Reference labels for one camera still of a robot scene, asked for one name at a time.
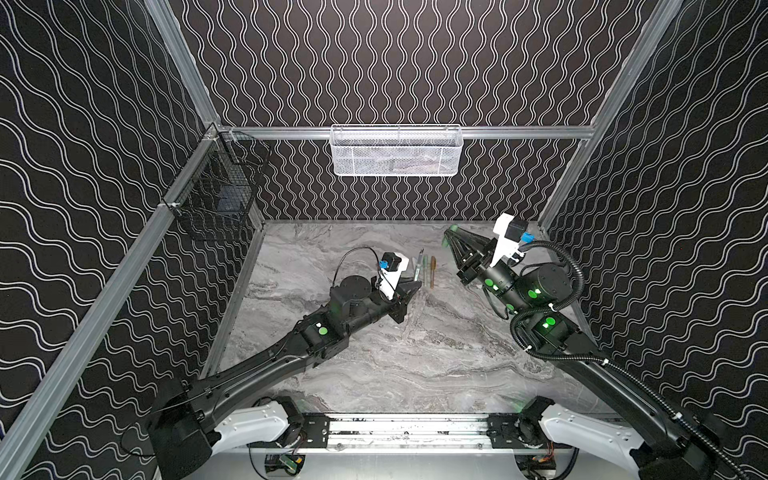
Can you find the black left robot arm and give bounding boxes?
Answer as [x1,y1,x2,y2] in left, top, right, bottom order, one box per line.
[143,275,422,479]

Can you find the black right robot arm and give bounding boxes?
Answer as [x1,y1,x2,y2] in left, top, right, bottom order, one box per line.
[444,219,745,479]

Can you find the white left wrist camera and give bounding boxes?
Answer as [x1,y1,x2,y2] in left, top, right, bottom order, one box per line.
[379,251,410,300]

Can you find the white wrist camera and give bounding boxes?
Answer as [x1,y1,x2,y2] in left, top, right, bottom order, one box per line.
[490,213,535,267]
[379,251,410,300]

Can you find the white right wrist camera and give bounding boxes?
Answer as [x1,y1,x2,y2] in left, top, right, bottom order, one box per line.
[490,213,535,267]

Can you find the white wire mesh basket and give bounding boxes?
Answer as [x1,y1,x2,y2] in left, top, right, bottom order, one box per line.
[329,124,464,177]

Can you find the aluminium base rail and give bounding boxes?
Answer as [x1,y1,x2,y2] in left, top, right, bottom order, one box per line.
[285,413,571,454]

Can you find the black wire mesh basket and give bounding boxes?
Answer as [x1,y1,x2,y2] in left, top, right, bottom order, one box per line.
[169,124,273,243]

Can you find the aluminium right corner post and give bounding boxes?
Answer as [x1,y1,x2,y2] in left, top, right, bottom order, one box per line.
[538,0,683,233]

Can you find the aluminium frame corner post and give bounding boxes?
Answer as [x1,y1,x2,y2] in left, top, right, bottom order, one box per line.
[146,0,221,126]

